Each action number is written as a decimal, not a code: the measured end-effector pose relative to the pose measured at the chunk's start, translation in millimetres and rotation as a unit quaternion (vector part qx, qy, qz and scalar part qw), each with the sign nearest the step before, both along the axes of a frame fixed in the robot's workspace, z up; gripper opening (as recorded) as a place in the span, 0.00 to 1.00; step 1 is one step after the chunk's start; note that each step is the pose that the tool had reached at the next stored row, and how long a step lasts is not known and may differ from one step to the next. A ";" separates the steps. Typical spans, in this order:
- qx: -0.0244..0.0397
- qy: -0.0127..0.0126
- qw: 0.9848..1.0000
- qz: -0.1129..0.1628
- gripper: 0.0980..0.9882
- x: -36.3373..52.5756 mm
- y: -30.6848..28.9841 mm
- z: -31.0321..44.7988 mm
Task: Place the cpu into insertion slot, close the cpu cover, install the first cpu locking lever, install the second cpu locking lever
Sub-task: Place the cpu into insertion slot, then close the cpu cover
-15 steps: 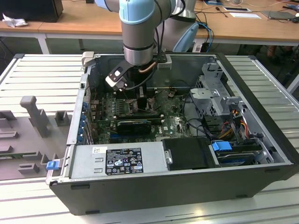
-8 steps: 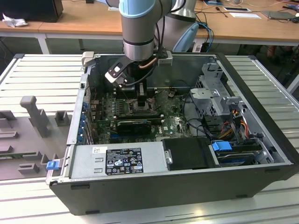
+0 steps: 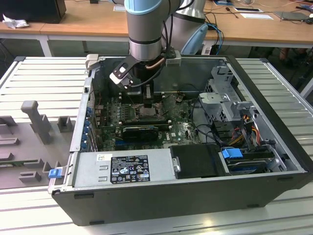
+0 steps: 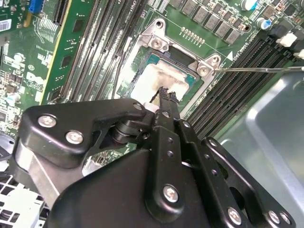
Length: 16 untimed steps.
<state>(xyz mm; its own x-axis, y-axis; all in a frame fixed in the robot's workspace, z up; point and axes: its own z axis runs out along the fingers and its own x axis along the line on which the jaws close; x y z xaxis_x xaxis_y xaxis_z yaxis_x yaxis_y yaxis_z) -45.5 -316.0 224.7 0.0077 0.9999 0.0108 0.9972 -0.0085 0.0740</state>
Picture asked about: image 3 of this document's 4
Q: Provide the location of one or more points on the white paper sheet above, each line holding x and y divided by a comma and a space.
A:
256, 16

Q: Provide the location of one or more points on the blue case latch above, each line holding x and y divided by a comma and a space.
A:
54, 173

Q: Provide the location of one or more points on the round coin battery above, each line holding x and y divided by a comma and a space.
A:
180, 98

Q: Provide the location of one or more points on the grey metal drive cage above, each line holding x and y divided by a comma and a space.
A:
212, 100

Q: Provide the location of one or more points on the hard disk in blue carrier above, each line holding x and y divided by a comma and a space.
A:
231, 154

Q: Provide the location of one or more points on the grey power supply unit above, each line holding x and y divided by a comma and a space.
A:
90, 171

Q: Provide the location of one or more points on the black box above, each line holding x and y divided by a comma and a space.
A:
31, 9

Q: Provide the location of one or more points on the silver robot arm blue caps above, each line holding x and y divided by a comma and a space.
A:
144, 29

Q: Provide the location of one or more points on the crumpled white paper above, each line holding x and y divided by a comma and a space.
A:
14, 23

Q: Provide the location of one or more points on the white flat device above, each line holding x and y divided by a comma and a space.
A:
247, 9

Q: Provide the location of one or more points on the CPU socket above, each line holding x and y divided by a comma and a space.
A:
136, 113

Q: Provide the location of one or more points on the grey parts rack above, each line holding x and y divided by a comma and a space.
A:
24, 147

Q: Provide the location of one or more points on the black RAM slot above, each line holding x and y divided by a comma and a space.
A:
151, 124
159, 100
159, 95
146, 119

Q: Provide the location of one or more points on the grey case release latch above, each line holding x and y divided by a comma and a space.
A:
91, 60

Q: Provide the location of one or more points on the black graphics card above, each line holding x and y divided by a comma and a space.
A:
139, 133

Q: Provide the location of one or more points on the dark laptop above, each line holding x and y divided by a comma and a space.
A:
293, 16

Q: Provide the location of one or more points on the black open PC case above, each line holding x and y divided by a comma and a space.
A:
146, 205

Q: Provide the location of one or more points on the black plastic air shroud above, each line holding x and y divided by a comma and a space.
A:
195, 161

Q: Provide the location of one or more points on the blue card retention clips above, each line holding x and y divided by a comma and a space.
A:
86, 129

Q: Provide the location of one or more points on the white power adapter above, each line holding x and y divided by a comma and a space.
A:
206, 50

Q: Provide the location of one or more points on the white wrist camera black face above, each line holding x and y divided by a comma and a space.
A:
119, 76

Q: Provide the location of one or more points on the green motherboard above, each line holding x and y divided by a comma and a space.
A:
176, 127

